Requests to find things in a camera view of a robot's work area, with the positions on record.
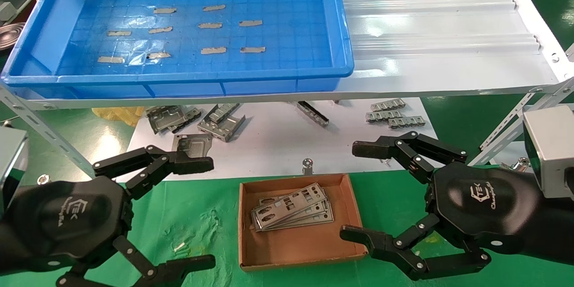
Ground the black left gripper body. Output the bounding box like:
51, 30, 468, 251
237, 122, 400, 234
7, 176, 134, 273

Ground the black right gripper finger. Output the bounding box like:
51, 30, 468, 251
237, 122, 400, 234
339, 213, 491, 281
352, 131, 468, 184

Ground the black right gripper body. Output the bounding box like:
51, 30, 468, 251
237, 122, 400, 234
424, 162, 543, 255

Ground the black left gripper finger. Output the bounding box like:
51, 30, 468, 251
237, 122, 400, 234
93, 146, 214, 200
56, 235, 216, 287

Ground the brown cardboard box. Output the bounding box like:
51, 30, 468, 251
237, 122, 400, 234
238, 173, 369, 272

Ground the silver perforated metal plate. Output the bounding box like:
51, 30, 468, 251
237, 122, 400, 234
262, 200, 335, 232
258, 195, 287, 207
251, 183, 328, 230

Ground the small grey box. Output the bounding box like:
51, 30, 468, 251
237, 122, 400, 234
0, 2, 18, 21

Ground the small notched metal strip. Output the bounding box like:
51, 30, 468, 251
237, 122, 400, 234
371, 99, 406, 112
365, 110, 403, 123
388, 116, 426, 129

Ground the silver metal fitting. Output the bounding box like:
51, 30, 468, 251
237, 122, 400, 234
500, 157, 534, 173

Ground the green cloth mat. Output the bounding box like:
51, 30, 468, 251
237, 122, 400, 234
0, 166, 574, 287

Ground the white perforated angle brace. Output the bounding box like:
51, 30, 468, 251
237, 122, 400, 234
0, 84, 90, 167
466, 76, 574, 166

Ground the white flat board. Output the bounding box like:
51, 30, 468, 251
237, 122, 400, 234
121, 97, 440, 183

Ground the white corrugated metal shelf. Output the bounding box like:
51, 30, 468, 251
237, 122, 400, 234
0, 0, 574, 110

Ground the round metal coil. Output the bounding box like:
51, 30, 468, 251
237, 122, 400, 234
0, 22, 26, 51

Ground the grey stamped metal bracket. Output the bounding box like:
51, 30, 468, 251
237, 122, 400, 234
209, 103, 241, 124
172, 133, 213, 161
146, 105, 189, 135
173, 108, 203, 134
197, 114, 246, 143

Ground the long narrow metal bracket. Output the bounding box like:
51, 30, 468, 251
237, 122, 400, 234
296, 101, 330, 127

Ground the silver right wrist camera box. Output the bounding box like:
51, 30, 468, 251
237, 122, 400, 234
522, 105, 574, 200

